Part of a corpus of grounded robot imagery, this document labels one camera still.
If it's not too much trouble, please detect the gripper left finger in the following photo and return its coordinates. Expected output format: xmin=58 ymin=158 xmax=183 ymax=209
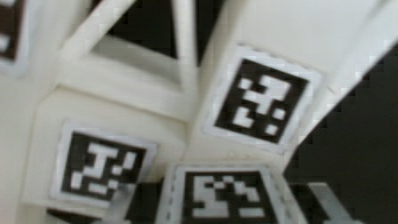
xmin=96 ymin=184 xmax=136 ymax=224

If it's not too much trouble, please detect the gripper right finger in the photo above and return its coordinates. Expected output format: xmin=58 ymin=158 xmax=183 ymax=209
xmin=307 ymin=182 xmax=364 ymax=224

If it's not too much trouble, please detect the white chair back frame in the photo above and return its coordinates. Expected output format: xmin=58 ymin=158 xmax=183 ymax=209
xmin=0 ymin=0 xmax=398 ymax=224

